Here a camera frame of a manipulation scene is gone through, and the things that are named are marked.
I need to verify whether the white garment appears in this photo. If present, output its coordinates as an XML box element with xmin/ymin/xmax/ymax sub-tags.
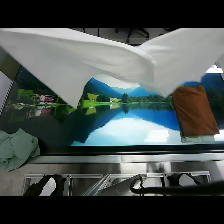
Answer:
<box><xmin>0</xmin><ymin>27</ymin><xmax>224</xmax><ymax>109</ymax></box>

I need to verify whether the brown garment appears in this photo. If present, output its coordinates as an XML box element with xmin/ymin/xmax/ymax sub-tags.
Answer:
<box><xmin>172</xmin><ymin>85</ymin><xmax>220</xmax><ymax>137</ymax></box>

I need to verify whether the light green garment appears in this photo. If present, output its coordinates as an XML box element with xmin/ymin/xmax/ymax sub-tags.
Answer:
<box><xmin>181</xmin><ymin>133</ymin><xmax>221</xmax><ymax>144</ymax></box>

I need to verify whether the pale green garment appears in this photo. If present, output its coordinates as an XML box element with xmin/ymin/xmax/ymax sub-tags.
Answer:
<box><xmin>0</xmin><ymin>128</ymin><xmax>41</xmax><ymax>172</ymax></box>

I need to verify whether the silver frame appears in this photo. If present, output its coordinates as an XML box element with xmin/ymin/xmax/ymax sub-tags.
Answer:
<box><xmin>20</xmin><ymin>152</ymin><xmax>224</xmax><ymax>197</ymax></box>

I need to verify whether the black cable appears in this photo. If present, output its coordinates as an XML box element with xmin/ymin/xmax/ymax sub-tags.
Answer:
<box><xmin>129</xmin><ymin>175</ymin><xmax>224</xmax><ymax>197</ymax></box>

